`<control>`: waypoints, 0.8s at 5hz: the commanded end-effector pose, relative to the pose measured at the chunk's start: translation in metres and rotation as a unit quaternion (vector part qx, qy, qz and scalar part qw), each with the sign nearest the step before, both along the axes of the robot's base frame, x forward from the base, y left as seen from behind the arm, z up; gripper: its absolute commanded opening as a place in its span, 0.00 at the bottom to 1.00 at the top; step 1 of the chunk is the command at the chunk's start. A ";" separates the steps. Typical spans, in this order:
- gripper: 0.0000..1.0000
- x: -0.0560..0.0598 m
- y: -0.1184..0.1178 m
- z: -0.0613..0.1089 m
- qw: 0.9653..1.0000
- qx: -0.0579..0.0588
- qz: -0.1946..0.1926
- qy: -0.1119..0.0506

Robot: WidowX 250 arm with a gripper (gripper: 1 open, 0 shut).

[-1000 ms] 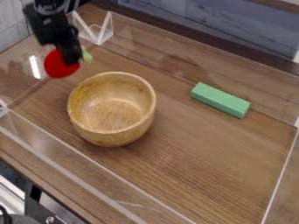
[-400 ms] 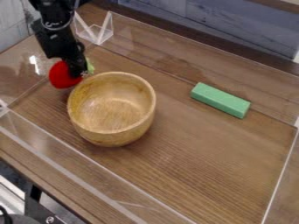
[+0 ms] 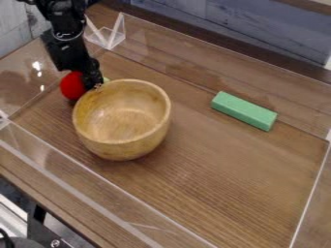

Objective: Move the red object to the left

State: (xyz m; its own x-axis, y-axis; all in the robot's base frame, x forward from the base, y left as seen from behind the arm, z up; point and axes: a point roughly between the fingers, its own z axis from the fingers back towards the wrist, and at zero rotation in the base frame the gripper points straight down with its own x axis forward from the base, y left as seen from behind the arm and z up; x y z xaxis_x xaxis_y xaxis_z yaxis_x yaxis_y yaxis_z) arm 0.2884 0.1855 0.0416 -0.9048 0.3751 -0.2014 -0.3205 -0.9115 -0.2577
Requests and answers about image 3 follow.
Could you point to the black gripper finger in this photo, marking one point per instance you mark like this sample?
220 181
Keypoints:
89 77
96 75

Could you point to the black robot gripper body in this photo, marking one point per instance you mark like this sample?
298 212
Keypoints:
68 54

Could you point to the red plush strawberry toy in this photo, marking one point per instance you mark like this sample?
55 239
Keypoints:
72 86

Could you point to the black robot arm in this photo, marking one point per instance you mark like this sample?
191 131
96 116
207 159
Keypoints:
63 38

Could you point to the wooden bowl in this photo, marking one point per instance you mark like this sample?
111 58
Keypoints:
122 118

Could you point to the green rectangular block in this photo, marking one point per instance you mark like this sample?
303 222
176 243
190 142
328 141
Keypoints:
244 111

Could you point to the black table leg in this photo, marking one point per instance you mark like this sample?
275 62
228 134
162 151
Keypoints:
39 213

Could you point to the clear acrylic tray wall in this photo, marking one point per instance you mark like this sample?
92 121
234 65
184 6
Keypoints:
108 216

